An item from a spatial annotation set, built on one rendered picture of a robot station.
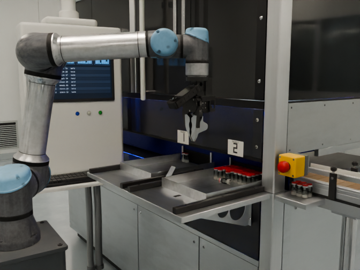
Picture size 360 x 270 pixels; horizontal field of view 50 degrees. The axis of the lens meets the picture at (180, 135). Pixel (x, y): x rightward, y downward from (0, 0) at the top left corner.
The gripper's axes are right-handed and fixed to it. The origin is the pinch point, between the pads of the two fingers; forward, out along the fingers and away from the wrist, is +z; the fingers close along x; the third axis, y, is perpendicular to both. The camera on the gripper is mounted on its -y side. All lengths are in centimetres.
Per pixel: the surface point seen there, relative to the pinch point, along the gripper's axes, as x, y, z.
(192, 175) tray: 19.7, 16.3, 19.8
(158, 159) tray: 54, 22, 20
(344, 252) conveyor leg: -32, 42, 40
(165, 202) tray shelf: 3.8, -8.1, 21.6
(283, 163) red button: -18.9, 24.3, 8.6
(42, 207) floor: 280, 32, 110
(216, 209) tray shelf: -11.0, 1.7, 22.1
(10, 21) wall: 544, 77, -104
